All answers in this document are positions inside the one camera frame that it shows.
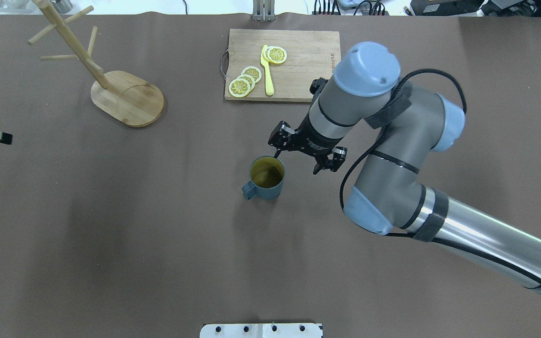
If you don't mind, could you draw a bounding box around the blue mug yellow inside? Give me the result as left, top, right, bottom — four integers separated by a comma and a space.
242, 156, 286, 200

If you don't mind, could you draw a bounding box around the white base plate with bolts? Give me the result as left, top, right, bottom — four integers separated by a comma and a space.
199, 323, 324, 338

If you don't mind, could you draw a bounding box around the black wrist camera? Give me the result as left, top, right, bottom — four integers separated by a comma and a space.
309, 77, 328, 95

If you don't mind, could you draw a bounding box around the lemon slice middle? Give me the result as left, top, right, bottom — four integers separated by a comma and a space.
237, 74, 256, 90

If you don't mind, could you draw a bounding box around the lemon slice front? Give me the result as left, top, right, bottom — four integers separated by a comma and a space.
228, 79, 251, 98

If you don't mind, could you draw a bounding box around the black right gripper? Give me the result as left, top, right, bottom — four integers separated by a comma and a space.
268, 116, 347, 175

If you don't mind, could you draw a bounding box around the wooden cutting board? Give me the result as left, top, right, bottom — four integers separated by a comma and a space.
224, 28, 341, 103

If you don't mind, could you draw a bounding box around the metal weight cylinder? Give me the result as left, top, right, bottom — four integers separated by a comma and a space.
50, 0, 74, 14

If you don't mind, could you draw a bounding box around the lemon slice by knife tip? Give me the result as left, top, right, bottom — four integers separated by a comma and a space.
263, 46, 287, 64

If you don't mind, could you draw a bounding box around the bamboo mug tree rack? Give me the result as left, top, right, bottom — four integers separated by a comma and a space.
27, 0, 165, 128

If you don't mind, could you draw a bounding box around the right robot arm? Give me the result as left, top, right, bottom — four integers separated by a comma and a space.
269, 41, 541, 295

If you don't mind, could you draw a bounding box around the lemon slice back of stack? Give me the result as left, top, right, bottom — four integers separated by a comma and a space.
241, 66, 262, 83

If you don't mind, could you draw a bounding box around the aluminium frame post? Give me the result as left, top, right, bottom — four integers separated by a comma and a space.
253, 0, 276, 22

